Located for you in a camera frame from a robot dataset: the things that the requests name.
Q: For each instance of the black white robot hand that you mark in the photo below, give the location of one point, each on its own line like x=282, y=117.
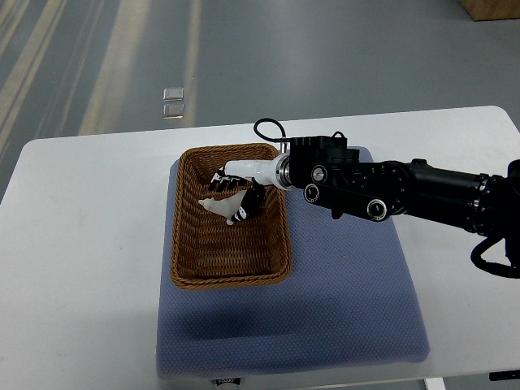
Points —
x=256, y=175

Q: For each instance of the white bear figurine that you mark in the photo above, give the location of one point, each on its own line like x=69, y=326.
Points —
x=226, y=207

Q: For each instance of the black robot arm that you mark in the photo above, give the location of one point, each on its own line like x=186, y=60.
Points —
x=331, y=175

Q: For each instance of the brown wicker basket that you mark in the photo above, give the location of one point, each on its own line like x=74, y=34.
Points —
x=208, y=253

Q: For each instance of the lower metal floor plate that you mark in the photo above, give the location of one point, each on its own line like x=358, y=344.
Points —
x=173, y=111

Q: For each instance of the metal floor plate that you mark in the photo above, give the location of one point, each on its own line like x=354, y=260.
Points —
x=173, y=111
x=173, y=94

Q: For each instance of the upper metal floor plate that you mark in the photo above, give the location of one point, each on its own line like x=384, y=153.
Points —
x=173, y=94

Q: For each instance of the blue fabric mat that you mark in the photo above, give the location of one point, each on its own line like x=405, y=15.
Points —
x=348, y=301

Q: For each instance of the black mat label tag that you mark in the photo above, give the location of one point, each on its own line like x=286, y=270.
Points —
x=227, y=382

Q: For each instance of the wooden box corner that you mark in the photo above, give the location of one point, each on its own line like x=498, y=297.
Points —
x=491, y=10

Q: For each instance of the black table control panel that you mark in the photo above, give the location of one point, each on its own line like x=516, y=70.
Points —
x=504, y=375

